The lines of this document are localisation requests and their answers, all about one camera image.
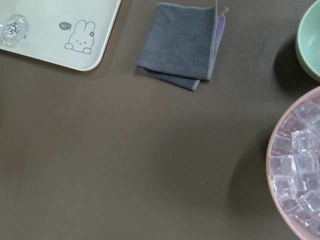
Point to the green bowl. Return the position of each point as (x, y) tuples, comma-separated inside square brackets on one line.
[(307, 41)]

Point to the grey folded cloth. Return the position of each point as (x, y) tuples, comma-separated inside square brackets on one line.
[(182, 43)]

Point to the clear wine glass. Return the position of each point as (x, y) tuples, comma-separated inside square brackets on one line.
[(13, 30)]

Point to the cream rabbit tray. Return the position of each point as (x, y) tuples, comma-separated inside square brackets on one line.
[(69, 33)]

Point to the pink bowl with ice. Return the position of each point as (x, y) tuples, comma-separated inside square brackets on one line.
[(293, 166)]

